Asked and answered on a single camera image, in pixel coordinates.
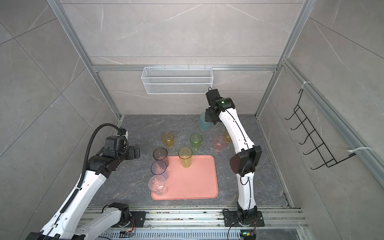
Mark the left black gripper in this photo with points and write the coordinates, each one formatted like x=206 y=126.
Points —
x=131 y=154

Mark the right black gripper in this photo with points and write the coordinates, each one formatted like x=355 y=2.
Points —
x=207 y=116

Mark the teal tall glass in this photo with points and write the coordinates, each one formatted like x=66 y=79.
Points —
x=203 y=124

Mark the amber tall glass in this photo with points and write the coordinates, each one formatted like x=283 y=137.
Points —
x=227 y=137

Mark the green short glass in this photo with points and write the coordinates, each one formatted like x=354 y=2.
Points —
x=196 y=141

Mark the dark grey tall glass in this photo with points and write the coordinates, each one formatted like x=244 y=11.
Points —
x=161 y=154

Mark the blue tall glass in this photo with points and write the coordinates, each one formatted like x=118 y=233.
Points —
x=159 y=168

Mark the yellow short glass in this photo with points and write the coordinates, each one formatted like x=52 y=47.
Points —
x=168 y=139

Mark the clear short glass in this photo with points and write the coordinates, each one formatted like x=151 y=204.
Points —
x=157 y=185

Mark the green tall glass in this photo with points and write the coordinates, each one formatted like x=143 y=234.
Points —
x=185 y=156

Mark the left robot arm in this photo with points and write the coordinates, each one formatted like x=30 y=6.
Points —
x=64 y=225

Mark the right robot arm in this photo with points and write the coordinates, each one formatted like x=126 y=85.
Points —
x=247 y=154

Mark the pink plastic tray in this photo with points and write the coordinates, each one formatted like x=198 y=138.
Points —
x=199 y=181

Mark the pink short glass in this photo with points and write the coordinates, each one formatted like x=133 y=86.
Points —
x=219 y=143

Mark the white wire mesh basket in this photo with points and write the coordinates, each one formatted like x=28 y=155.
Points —
x=177 y=80

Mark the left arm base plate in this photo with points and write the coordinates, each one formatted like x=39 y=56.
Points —
x=132 y=218

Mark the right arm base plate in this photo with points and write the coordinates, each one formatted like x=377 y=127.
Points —
x=240 y=218

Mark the black wire hook rack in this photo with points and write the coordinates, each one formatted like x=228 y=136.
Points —
x=313 y=136

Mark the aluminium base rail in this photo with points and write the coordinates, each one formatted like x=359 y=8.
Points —
x=201 y=224

